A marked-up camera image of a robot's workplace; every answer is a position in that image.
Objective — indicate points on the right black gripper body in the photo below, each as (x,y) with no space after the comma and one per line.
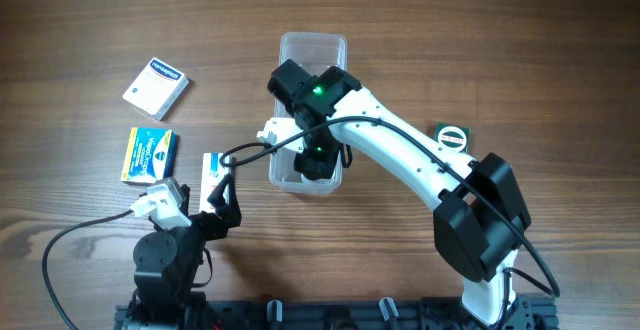
(319,155)

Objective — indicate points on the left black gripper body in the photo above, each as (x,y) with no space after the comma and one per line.
(194,238)

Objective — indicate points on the white Panadol tablet box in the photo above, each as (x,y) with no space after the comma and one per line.
(212,175)

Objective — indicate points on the blue Vicks VapoDrops box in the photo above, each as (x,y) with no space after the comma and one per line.
(149,155)

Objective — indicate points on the small green square box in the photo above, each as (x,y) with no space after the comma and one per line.
(453,137)

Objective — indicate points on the white Hansaplast plaster box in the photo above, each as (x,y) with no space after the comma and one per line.
(156,88)

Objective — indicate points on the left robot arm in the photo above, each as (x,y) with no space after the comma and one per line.
(167,295)

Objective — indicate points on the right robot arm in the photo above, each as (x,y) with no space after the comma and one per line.
(478,209)

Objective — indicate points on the clear plastic container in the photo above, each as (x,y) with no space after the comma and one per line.
(315,52)

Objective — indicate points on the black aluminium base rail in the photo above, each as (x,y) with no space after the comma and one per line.
(426,313)

